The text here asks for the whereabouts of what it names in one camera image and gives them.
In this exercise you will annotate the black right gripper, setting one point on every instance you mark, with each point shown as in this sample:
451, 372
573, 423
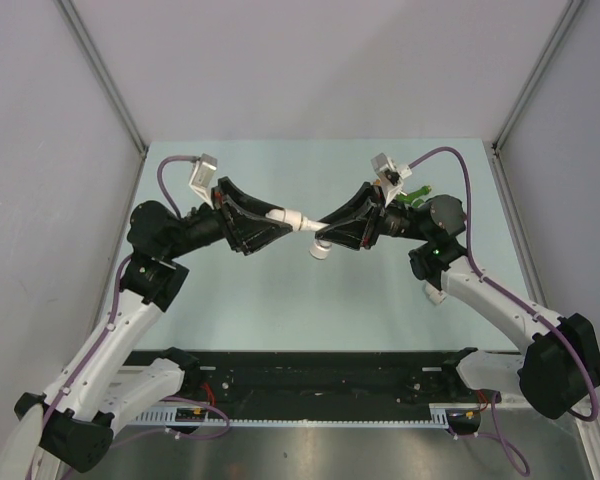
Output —
359, 222

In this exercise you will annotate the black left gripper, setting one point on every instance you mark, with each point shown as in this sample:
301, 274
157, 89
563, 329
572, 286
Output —
246, 235

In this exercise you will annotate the white elbow pipe fitting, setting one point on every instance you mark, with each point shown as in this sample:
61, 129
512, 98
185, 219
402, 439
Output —
434, 295
295, 219

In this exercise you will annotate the grey white water faucet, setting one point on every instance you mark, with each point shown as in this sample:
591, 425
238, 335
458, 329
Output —
319, 248

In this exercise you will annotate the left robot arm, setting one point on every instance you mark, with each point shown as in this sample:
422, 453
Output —
81, 413

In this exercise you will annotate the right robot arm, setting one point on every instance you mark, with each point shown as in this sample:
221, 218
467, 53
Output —
557, 362

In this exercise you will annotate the green water faucet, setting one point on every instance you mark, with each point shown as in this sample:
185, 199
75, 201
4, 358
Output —
414, 198

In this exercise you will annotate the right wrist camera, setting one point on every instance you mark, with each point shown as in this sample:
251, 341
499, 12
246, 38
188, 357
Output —
391, 176

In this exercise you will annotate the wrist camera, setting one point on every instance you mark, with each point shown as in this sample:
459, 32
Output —
391, 176
204, 168

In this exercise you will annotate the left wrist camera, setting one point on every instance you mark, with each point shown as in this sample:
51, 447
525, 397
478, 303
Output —
204, 168

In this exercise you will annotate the aluminium frame post right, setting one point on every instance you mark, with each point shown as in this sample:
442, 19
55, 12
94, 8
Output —
548, 54

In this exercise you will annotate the aluminium frame post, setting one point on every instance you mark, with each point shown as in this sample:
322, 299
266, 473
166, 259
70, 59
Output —
86, 44
548, 54

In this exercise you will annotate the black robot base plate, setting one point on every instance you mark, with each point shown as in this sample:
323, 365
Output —
327, 385

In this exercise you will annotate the white slotted cable duct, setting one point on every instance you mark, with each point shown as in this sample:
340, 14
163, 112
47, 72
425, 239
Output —
433, 417

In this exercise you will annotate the aluminium frame post left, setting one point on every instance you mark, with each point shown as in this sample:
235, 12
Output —
86, 44

